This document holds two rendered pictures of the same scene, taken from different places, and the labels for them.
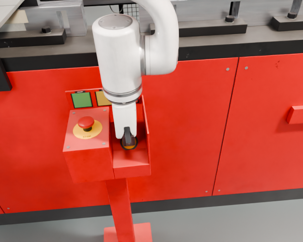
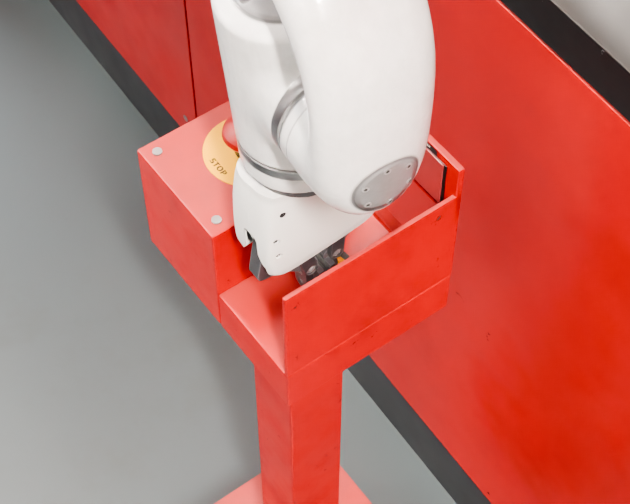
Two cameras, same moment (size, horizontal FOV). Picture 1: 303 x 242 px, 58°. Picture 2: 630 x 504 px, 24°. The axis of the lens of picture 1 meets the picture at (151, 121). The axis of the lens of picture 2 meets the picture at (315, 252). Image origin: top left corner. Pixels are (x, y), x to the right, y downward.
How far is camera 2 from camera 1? 0.67 m
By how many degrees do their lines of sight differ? 41
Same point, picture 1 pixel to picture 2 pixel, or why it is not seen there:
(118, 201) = (270, 395)
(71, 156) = (149, 178)
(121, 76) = (240, 115)
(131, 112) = (261, 210)
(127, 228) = (283, 489)
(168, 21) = (315, 94)
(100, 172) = (195, 275)
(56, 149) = not seen: hidden behind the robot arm
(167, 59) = (312, 174)
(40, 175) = not seen: hidden behind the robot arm
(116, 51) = (225, 53)
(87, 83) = (460, 22)
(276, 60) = not seen: outside the picture
